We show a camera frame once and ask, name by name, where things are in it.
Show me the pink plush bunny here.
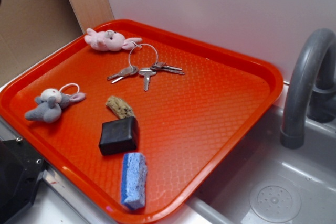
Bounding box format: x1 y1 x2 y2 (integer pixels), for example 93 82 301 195
84 28 143 52

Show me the grey plush bunny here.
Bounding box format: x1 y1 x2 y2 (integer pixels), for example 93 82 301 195
24 83 86 123

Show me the orange plastic tray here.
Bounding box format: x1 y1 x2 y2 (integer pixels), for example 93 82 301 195
1 20 283 223

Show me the silver keys right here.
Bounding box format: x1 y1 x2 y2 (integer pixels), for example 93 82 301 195
150 62 185 75

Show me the silver key middle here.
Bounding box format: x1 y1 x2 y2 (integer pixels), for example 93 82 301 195
139 68 156 91

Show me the silver key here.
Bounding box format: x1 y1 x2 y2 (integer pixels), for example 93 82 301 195
107 66 139 83
139 68 156 91

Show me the silver key left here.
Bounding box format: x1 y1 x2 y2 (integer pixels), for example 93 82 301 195
107 66 139 83

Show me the beige stained sponge piece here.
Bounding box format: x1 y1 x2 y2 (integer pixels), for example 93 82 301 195
106 96 135 119

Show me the black rectangular block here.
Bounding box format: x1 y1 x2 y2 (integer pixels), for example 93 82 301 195
99 116 139 156

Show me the blue sponge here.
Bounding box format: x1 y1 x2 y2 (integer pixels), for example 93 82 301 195
121 152 148 210

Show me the grey toy sink basin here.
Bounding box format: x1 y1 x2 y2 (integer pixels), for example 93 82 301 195
187 106 335 223

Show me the grey plastic faucet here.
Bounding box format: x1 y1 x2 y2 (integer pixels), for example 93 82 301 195
280 28 335 149

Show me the brown cardboard panel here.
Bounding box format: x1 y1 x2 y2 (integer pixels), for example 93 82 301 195
1 0 82 85

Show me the wire key ring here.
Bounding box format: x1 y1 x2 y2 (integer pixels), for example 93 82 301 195
128 43 160 69

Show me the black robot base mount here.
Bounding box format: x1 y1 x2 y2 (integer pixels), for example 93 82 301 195
1 139 46 223

